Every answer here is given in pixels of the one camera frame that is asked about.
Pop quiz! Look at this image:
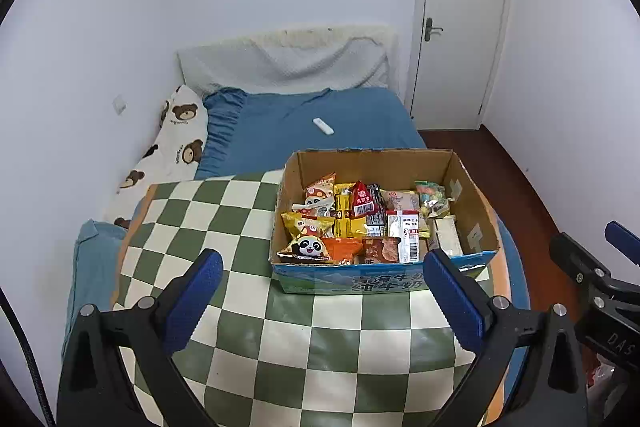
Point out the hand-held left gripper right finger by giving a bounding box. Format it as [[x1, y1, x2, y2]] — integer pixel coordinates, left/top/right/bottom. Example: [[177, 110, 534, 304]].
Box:
[[422, 248, 586, 427]]

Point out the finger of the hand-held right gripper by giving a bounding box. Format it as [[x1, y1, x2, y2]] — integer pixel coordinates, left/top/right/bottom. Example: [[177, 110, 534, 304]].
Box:
[[604, 221, 640, 266], [549, 232, 613, 303]]

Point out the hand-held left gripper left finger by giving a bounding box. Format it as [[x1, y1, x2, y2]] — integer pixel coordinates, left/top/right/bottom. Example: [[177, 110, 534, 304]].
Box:
[[57, 248, 224, 427]]

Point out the long white snack box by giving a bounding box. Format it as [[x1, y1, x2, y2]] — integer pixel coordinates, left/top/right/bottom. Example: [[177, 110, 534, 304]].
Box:
[[427, 216, 465, 256]]

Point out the white barcode snack packet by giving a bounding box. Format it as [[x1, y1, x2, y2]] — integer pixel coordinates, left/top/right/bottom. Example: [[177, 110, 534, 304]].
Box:
[[386, 209, 430, 263]]

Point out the brown snack packet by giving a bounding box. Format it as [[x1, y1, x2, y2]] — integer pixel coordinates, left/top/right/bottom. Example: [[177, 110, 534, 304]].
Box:
[[361, 237, 401, 265]]

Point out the clear yellowish snack packet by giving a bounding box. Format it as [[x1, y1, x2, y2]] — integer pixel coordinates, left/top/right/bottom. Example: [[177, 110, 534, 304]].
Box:
[[422, 199, 451, 219]]

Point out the plain orange snack packet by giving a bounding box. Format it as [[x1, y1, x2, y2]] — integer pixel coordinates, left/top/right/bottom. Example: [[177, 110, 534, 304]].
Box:
[[322, 238, 363, 265]]

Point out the cardboard box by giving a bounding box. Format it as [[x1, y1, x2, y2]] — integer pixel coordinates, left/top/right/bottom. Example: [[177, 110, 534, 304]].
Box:
[[269, 148, 502, 295]]

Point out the panda print snack packet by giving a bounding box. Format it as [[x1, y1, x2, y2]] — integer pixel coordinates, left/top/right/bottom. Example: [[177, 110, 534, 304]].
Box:
[[277, 234, 335, 264]]

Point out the yellow red snack packet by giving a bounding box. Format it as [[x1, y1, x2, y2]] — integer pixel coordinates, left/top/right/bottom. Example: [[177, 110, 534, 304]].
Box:
[[280, 212, 335, 240]]

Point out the red triangular snack packet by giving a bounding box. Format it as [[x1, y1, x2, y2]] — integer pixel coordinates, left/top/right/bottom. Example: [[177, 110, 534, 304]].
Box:
[[350, 181, 377, 218]]

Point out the orange cartoon snack packet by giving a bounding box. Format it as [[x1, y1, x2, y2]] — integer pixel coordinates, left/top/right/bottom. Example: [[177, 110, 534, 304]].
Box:
[[305, 173, 337, 220]]

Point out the clear plastic bag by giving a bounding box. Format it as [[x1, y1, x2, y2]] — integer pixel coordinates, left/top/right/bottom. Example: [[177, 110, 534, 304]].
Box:
[[585, 352, 631, 408]]

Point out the green checkered blanket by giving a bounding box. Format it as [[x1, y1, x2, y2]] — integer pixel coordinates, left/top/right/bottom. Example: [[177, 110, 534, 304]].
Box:
[[112, 169, 516, 427]]

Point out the light blue cloth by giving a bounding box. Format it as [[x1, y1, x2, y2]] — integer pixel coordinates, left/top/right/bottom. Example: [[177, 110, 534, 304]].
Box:
[[62, 219, 128, 353]]

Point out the colourful candy packet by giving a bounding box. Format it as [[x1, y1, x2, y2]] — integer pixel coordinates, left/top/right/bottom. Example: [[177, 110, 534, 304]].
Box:
[[415, 180, 446, 208]]

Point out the black snack packet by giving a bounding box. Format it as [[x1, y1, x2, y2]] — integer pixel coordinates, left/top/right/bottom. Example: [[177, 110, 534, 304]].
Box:
[[367, 183, 388, 235]]

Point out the cream white snack packet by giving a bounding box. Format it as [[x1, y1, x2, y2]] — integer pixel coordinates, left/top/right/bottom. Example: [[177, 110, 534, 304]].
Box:
[[380, 189, 421, 212]]

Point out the bear print pillow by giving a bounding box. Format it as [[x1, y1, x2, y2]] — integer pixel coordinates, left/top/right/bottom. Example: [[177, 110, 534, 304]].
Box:
[[102, 84, 210, 228]]

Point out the blue bedsheet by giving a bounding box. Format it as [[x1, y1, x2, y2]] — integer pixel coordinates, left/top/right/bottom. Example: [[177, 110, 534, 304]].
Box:
[[194, 87, 532, 427]]

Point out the white quilted headboard cover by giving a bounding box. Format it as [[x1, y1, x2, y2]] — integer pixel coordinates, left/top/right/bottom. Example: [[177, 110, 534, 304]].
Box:
[[176, 25, 398, 96]]

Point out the white door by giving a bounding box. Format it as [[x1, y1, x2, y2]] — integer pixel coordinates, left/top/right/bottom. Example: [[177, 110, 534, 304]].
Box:
[[405, 0, 515, 131]]

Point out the black cable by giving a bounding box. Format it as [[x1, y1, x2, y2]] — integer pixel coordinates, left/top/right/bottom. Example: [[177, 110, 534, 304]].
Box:
[[0, 289, 56, 427]]

